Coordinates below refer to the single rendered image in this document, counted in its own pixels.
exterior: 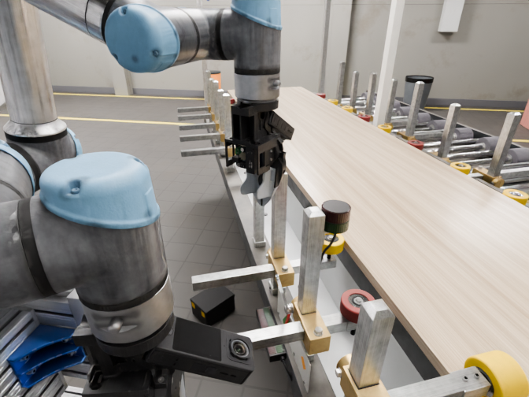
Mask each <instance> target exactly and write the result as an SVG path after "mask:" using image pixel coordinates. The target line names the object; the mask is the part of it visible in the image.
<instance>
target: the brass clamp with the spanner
mask: <svg viewBox="0 0 529 397"><path fill-rule="evenodd" d="M291 303H292V304H293V307H294V313H293V318H294V321H295V322H296V321H300V322H301V326H302V327H303V329H304V339H303V340H302V341H303V343H304V344H305V348H306V350H307V352H308V355H312V354H319V353H322V352H325V351H329V348H330V342H331V334H330V332H329V331H328V330H327V327H326V325H325V324H324V321H323V319H322V317H321V316H320V313H319V311H318V309H317V308H316V312H314V313H310V314H301V311H300V309H299V307H298V297H295V298H294V299H293V300H292V301H291ZM316 327H321V328H322V329H323V335H322V336H320V337H318V336H315V335H314V333H313V331H314V330H315V328H316Z"/></svg>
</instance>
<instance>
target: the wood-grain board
mask: <svg viewBox="0 0 529 397"><path fill-rule="evenodd" d="M278 99H279V108H278V109H274V110H273V111H275V112H276V113H277V114H278V115H280V116H281V117H282V118H283V119H284V120H285V121H286V122H287V123H288V124H290V125H291V126H292V127H293V128H294V134H293V136H292V139H291V140H288V139H286V140H284V143H283V151H285V152H287V153H286V162H287V168H286V171H287V173H288V174H289V175H290V177H291V178H292V180H293V181H294V182H295V183H296V184H297V186H298V187H299V188H300V190H301V191H302V193H303V194H304V195H305V197H306V198H307V199H308V200H309V202H310V203H311V204H312V206H318V207H320V209H321V205H322V203H323V202H325V201H327V200H341V201H343V202H347V203H348V204H349V205H350V206H351V213H350V223H349V229H348V230H347V231H346V232H344V233H342V234H341V235H342V236H343V237H344V240H345V241H344V248H345V249H346V251H347V252H348V254H349V255H350V257H351V258H352V259H353V260H354V261H355V262H356V264H357V265H358V267H359V268H360V269H361V271H362V272H363V274H364V275H365V276H366V277H367V278H368V280H369V281H370V283H371V284H372V286H373V287H374V288H375V289H376V290H377V292H378V293H379V295H380V296H381V297H382V299H383V300H384V301H385V303H386V304H387V305H388V306H389V307H390V309H391V310H392V312H393V313H394V315H395V316H396V317H397V319H398V320H399V321H400V322H401V324H402V325H403V326H404V328H405V329H406V331H407V332H408V333H409V335H410V336H411V337H412V338H413V339H414V341H415V342H416V344H417V345H418V346H419V348H420V349H421V350H422V352H423V353H424V354H425V355H426V357H427V358H428V360H429V361H430V362H431V364H432V365H433V366H434V367H435V369H436V370H437V371H438V373H439V374H440V375H441V377H442V376H445V375H448V374H450V373H451V372H453V371H457V370H460V369H463V368H464V363H465V360H466V359H467V358H468V357H470V356H473V355H477V354H482V353H486V352H489V351H503V352H505V353H506V354H509V355H510V356H511V357H513V358H514V359H515V360H516V361H517V362H518V363H519V365H520V366H521V368H522V369H523V371H524V372H525V374H526V376H527V380H528V383H529V208H527V207H526V206H524V205H522V204H520V203H518V202H516V201H515V200H513V199H511V198H509V197H507V196H505V195H503V194H502V193H500V192H498V191H495V190H494V189H492V188H490V187H488V186H486V185H485V184H482V183H480V182H479V181H478V180H475V179H473V178H471V177H470V176H467V175H466V174H464V173H462V172H460V171H458V170H456V169H455V168H453V167H451V166H449V165H447V164H445V163H443V162H442V161H439V160H438V159H436V158H433V157H432V156H431V155H429V154H426V153H424V152H423V151H421V150H418V149H417V148H415V147H413V146H411V145H409V144H407V143H406V142H404V141H402V140H400V139H398V138H396V137H394V136H393V135H391V134H389V133H387V132H385V131H383V130H382V129H380V128H377V127H376V126H374V125H372V124H370V123H368V122H367V121H364V120H362V119H360V118H359V117H357V116H355V115H353V114H352V113H349V112H347V111H346V110H344V109H342V108H340V107H338V106H336V105H334V104H333V103H331V102H329V101H327V100H325V99H323V98H321V97H320V96H318V95H315V94H313V93H312V92H310V91H308V90H306V89H305V88H303V87H280V88H279V97H278Z"/></svg>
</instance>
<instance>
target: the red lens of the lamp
mask: <svg viewBox="0 0 529 397"><path fill-rule="evenodd" d="M325 202H326V201H325ZM325 202H323V203H322V205H321V210H322V212H323V213H324V214H325V221H327V222H330V223H334V224H341V223H345V222H347V221H348V220H349V219H350V213H351V206H350V205H349V204H348V203H347V204H348V205H349V206H350V210H349V211H347V212H345V213H331V212H329V211H327V210H325V208H324V207H323V204H324V203H325Z"/></svg>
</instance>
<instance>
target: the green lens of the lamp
mask: <svg viewBox="0 0 529 397"><path fill-rule="evenodd" d="M349 223H350V220H348V221H347V222H346V223H344V224H330V223H328V222H326V221H325V224H324V231H325V232H328V233H331V234H342V233H344V232H346V231H347V230H348V229H349Z"/></svg>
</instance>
